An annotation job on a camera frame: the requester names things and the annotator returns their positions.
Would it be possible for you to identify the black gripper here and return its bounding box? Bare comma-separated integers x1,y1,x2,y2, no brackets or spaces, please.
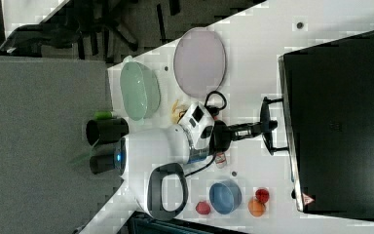
211,120,278,154

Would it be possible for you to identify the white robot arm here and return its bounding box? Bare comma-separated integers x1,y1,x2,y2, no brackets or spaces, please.
90,120,278,226

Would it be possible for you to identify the red ketchup bottle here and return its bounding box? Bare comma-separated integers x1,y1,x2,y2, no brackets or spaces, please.
214,152,227,169

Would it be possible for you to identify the small red toy fruit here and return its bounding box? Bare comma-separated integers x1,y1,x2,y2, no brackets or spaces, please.
255,188,270,204

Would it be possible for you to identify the blue bowl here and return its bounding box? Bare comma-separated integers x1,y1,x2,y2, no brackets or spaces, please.
208,179,243,215

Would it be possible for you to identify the orange toy fruit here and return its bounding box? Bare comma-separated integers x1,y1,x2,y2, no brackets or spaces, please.
247,198,266,217

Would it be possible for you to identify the red toy strawberry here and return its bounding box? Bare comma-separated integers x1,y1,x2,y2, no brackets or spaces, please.
196,201,210,215

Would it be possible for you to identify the round lilac plate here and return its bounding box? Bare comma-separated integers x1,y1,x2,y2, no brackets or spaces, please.
173,27,226,98

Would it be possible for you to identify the large green bowl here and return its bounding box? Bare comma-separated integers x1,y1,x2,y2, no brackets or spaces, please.
120,56,161,121

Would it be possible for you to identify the black cylinder cup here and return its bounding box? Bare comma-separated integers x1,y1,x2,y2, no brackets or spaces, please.
86,118,129,145

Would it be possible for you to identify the dark teal crate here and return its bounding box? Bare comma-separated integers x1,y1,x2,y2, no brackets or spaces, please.
118,212,248,234

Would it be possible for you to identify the black office chair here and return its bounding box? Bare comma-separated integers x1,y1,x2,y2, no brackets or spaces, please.
0,0,183,61

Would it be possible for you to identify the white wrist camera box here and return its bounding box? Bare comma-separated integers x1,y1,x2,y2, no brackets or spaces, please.
178,102,214,141

